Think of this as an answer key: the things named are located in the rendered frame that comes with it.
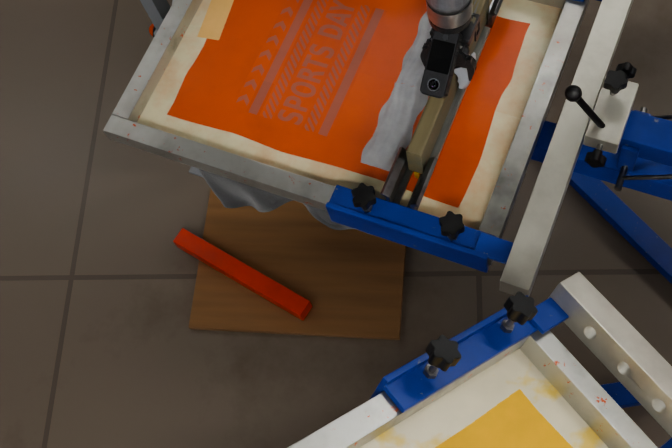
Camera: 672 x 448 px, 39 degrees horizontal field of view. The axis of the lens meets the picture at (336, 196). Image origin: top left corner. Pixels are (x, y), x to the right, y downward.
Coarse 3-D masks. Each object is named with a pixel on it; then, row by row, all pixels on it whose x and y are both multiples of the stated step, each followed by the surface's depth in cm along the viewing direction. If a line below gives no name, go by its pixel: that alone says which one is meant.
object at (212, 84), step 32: (224, 64) 190; (192, 96) 188; (224, 96) 187; (352, 96) 183; (384, 96) 182; (224, 128) 184; (256, 128) 183; (288, 128) 182; (352, 128) 180; (480, 128) 176; (320, 160) 178; (352, 160) 177; (448, 160) 174; (448, 192) 172
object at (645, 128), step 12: (636, 120) 163; (648, 120) 162; (660, 120) 162; (624, 132) 162; (636, 132) 162; (648, 132) 161; (660, 132) 161; (624, 144) 163; (636, 144) 161; (648, 144) 160; (660, 144) 160; (648, 156) 163; (660, 156) 162
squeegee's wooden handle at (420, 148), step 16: (480, 0) 175; (480, 16) 174; (480, 32) 179; (448, 96) 169; (432, 112) 167; (416, 128) 166; (432, 128) 166; (416, 144) 165; (432, 144) 169; (416, 160) 166
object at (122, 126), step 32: (192, 0) 193; (544, 0) 184; (160, 32) 191; (576, 32) 179; (160, 64) 189; (544, 64) 175; (128, 96) 186; (544, 96) 173; (128, 128) 183; (192, 160) 178; (224, 160) 177; (512, 160) 168; (288, 192) 173; (320, 192) 171; (512, 192) 166
